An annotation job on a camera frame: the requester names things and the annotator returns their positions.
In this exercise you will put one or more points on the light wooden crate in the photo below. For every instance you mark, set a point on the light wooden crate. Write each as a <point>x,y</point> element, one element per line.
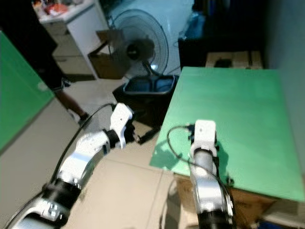
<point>248,59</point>

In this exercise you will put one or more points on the black standing fan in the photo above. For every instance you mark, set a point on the black standing fan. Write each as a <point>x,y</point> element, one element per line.
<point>140,47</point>

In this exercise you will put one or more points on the green backdrop panel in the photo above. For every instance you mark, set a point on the green backdrop panel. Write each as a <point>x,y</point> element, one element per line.
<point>19,100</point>

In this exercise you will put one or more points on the green-topped wooden table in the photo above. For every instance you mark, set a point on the green-topped wooden table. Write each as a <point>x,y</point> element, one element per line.
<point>243,105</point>

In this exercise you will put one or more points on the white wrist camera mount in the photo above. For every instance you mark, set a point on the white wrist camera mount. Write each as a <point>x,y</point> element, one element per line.
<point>205,133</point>
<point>120,117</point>

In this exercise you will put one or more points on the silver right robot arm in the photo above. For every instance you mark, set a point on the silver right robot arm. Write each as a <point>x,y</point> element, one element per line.
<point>209,186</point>

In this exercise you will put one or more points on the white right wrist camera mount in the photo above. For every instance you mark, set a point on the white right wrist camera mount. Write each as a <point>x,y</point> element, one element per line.
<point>205,133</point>

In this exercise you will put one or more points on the open brown cardboard box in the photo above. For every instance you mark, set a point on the open brown cardboard box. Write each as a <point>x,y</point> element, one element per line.
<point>107,64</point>

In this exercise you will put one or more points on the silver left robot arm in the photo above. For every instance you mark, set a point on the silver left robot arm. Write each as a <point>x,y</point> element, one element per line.
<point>83,155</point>

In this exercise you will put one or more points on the small black object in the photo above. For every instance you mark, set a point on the small black object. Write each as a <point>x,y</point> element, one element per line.
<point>223,62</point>

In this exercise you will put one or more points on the red clutter pile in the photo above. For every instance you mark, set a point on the red clutter pile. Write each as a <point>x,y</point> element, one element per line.
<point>55,8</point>

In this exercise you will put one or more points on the person in black clothes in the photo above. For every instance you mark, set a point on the person in black clothes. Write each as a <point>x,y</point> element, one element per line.
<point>24,33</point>

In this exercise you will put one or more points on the black plastic bin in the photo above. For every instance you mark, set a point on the black plastic bin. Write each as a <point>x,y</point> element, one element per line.
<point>147,95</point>

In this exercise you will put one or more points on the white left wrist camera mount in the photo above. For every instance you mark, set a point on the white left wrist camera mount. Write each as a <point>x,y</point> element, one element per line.
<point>120,117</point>

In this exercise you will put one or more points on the white drawer cabinet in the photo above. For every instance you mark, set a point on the white drawer cabinet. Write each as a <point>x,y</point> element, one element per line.
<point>76,36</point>

